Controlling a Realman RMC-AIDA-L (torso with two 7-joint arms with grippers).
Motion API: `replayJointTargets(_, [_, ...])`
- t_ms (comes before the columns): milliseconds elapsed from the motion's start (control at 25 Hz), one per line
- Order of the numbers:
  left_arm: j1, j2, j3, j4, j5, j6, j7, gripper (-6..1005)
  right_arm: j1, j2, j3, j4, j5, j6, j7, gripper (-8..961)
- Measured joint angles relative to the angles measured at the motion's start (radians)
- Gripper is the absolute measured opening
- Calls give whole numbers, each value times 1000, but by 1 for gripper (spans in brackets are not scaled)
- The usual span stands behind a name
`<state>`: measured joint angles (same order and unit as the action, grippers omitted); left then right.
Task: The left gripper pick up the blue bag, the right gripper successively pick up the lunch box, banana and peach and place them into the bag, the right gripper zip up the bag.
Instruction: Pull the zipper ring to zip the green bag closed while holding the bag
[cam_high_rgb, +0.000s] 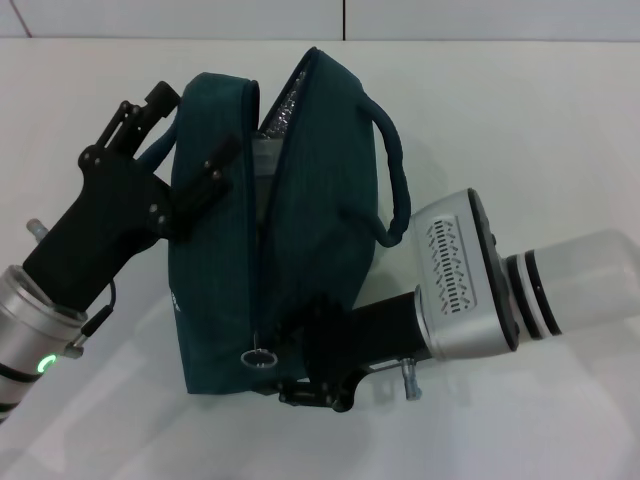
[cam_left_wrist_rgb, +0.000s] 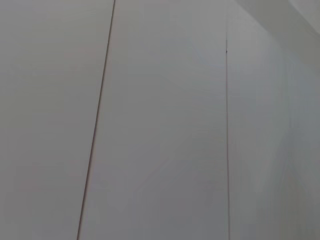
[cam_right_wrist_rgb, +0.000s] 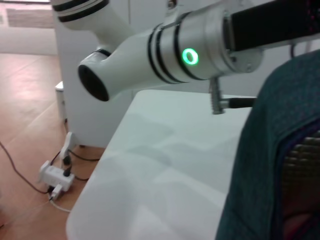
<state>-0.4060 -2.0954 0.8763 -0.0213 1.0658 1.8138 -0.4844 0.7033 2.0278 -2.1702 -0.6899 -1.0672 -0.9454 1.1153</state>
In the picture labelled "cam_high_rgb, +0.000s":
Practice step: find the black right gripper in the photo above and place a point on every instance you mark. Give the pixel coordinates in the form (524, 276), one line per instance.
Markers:
(380, 330)

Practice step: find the dark teal insulated lunch bag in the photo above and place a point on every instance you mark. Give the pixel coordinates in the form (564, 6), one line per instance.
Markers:
(320, 175)

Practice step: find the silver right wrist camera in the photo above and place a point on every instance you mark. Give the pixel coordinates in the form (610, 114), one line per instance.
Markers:
(460, 280)

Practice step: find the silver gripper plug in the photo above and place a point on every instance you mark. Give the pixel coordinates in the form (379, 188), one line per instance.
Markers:
(37, 229)
(411, 380)

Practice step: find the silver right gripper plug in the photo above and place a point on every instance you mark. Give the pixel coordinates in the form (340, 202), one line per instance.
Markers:
(411, 380)

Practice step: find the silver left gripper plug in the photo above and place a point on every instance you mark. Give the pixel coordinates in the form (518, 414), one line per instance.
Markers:
(37, 229)

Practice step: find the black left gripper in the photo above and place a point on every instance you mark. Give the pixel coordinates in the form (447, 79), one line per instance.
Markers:
(105, 225)

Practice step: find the clear food container blue rim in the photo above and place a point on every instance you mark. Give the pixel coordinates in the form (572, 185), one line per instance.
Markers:
(265, 155)

